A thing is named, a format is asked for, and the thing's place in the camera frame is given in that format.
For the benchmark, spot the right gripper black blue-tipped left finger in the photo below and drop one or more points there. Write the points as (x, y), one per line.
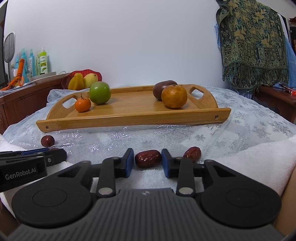
(111, 169)

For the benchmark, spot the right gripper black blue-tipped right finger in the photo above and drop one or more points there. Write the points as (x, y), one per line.
(182, 169)

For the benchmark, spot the red jujube date front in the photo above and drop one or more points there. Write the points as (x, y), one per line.
(193, 153)

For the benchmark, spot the red jujube date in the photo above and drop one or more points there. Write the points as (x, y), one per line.
(148, 159)
(193, 153)

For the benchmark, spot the dark jujube date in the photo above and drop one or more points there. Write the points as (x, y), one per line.
(47, 141)

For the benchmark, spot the small mandarin with stem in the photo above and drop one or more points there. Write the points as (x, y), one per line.
(82, 104)

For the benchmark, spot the large brownish orange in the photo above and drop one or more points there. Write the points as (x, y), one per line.
(174, 96)

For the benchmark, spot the green apple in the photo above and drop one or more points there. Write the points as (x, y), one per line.
(99, 93)

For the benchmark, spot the dark purple plum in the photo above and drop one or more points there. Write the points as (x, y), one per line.
(159, 87)

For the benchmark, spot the person's right forearm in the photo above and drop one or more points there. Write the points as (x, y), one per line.
(285, 222)

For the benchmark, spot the wooden side cabinet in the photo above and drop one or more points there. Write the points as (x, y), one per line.
(16, 105)

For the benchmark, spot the bamboo serving tray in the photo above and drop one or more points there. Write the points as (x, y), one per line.
(131, 106)

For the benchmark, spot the snowflake sheer tablecloth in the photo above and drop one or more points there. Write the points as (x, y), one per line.
(249, 124)

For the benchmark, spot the yellow mango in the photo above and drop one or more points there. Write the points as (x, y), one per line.
(90, 79)

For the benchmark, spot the white tray on cabinet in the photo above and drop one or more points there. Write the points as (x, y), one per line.
(43, 78)

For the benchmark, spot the yellow starfruit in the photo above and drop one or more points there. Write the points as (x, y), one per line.
(76, 82)

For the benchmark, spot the red plastic fruit bowl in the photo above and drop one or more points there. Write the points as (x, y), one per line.
(68, 77)

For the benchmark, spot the teal bottle left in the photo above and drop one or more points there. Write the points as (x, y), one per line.
(25, 66)

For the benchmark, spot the dark wooden table right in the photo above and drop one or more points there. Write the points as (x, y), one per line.
(278, 98)

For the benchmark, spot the electric fly swatter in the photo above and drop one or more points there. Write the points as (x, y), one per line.
(9, 51)

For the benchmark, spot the green patterned fringed shawl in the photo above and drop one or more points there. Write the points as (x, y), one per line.
(252, 45)

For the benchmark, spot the blue cloth behind shawl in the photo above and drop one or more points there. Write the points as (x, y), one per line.
(291, 65)

